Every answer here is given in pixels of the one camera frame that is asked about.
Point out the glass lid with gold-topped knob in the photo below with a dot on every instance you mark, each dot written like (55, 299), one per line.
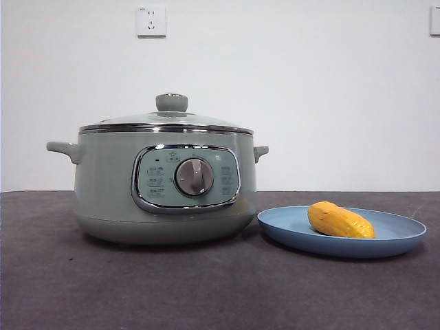
(172, 102)

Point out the yellow corn cob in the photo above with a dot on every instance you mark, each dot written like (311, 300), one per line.
(338, 220)

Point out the pale green electric steamer pot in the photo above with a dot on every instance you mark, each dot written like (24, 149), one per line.
(110, 192)

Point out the blue round plate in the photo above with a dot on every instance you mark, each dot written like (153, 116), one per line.
(343, 245)

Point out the white wall socket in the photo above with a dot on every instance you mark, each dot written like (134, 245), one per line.
(152, 21)

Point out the white wall plate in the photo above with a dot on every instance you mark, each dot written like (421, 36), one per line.
(435, 20)

